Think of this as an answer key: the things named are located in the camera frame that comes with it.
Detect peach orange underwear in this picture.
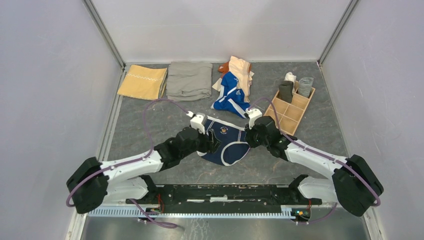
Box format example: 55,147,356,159
212,56,254,103

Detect aluminium frame rail front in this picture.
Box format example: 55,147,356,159
87,205,307,220

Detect right corner aluminium post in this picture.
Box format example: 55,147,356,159
317,0,360,67

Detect folded grey cloth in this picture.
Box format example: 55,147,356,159
166,61,213,102

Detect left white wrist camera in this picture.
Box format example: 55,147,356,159
186,111,208,135

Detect wooden compartment organizer box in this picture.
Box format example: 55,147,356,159
263,87,316,136

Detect purple cable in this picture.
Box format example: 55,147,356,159
65,98,195,229
246,96,382,225

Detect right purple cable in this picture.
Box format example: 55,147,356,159
246,96,382,225

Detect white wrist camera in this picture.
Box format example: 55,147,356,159
245,107,263,129
186,111,208,135

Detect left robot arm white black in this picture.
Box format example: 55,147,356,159
66,127,221,214

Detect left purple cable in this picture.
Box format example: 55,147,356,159
65,98,195,229

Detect corner aluminium post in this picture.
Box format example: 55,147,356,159
317,0,360,67
82,0,126,69

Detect royal blue white-striped underwear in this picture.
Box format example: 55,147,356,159
210,72,250,119

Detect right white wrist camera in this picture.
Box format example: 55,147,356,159
245,107,263,129

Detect olive boxer briefs beige waistband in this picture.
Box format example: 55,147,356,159
278,80,294,104

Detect left corner aluminium post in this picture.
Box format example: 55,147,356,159
82,0,126,69

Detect navy blue white-trimmed underwear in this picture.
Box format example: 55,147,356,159
197,116,250,167

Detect folded yellow cloth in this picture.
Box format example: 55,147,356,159
117,65,168,101

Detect rolled grey striped cloth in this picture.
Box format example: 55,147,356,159
297,77,314,98

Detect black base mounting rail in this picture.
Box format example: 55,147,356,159
136,184,322,214

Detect rolled white cloth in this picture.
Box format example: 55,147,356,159
283,72,297,93

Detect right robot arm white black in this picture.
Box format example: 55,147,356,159
245,116,384,217

